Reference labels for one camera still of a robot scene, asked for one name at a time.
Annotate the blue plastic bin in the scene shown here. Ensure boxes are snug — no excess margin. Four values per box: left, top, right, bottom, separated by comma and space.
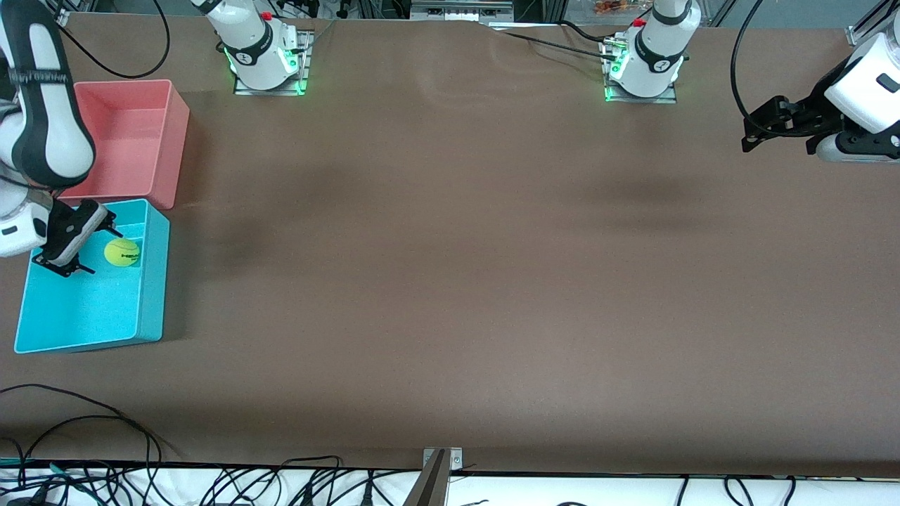
14, 199, 170, 353

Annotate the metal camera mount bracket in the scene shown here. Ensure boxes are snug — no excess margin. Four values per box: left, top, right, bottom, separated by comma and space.
404, 448, 464, 506

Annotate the brown table cover sheet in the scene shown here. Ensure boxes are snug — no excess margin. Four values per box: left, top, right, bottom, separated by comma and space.
0, 13, 900, 479

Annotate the aluminium frame piece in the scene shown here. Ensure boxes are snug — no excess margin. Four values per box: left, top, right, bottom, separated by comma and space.
411, 0, 515, 22

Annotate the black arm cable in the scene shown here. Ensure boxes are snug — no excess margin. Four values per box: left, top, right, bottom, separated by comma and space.
731, 0, 769, 122
53, 0, 172, 79

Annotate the long looping black cable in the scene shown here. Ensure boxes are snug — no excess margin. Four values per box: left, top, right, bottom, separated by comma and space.
0, 384, 164, 468

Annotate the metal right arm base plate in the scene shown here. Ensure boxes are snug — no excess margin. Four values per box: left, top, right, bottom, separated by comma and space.
233, 30, 315, 96

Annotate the yellow-green tennis ball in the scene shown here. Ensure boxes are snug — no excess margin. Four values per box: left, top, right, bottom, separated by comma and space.
104, 238, 141, 268

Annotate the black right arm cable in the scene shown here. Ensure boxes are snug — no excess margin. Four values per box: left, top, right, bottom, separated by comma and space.
53, 0, 172, 79

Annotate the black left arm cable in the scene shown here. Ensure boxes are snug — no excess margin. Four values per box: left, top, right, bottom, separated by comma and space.
731, 0, 769, 122

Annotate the pink plastic bin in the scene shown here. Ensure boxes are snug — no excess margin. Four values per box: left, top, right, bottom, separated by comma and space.
58, 79, 191, 210

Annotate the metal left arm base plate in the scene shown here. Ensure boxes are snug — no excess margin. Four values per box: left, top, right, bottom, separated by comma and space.
603, 37, 679, 104

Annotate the black cable across table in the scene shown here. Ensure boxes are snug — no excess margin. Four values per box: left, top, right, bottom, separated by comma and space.
501, 20, 621, 61

